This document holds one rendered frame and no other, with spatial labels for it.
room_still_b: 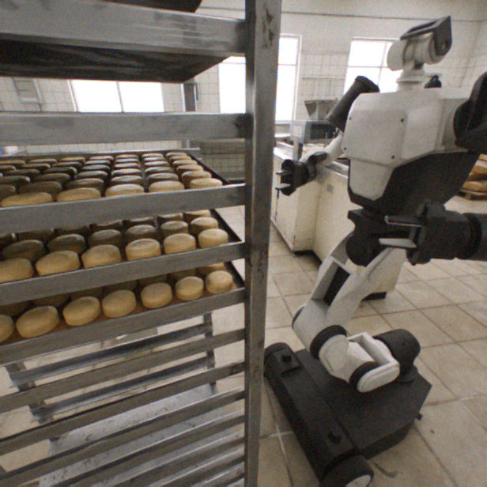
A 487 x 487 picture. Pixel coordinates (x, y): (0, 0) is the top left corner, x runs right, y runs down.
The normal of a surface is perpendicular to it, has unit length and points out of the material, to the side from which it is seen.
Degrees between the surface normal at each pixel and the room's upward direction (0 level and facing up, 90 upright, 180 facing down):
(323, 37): 90
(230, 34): 90
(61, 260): 0
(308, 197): 90
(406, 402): 0
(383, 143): 90
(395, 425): 0
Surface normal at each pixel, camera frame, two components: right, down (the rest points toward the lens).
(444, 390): 0.00, -0.89
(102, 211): 0.36, 0.42
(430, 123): -0.41, 0.33
